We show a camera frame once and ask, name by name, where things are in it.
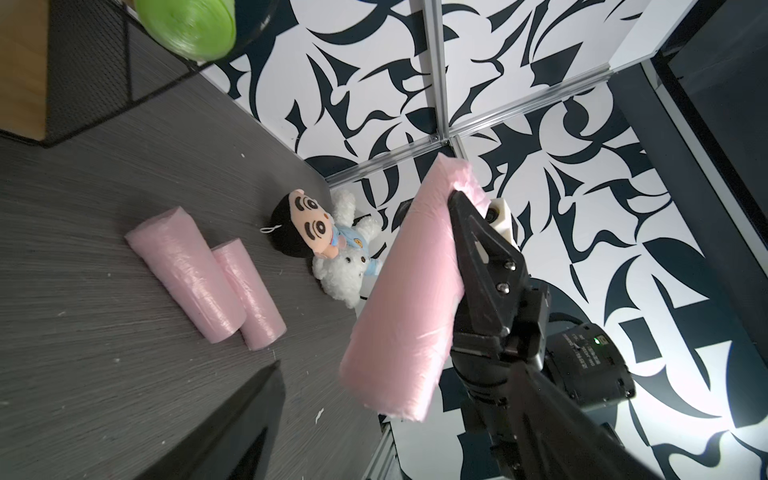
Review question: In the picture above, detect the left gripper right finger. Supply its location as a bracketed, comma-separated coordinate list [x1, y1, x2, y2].
[507, 363, 658, 479]

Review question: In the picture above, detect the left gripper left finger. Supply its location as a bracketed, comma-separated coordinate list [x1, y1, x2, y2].
[138, 361, 286, 479]

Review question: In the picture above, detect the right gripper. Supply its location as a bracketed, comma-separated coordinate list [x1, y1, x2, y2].
[447, 191, 551, 372]

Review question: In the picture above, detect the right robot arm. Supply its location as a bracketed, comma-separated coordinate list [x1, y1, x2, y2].
[447, 191, 651, 479]

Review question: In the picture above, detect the white teddy bear plush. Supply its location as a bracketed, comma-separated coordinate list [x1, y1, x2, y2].
[312, 190, 382, 309]

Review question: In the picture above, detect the cartoon boy plush doll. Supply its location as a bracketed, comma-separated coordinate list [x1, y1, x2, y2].
[260, 189, 342, 259]

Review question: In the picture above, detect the wire and wood shelf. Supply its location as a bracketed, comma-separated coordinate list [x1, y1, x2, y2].
[0, 0, 211, 149]

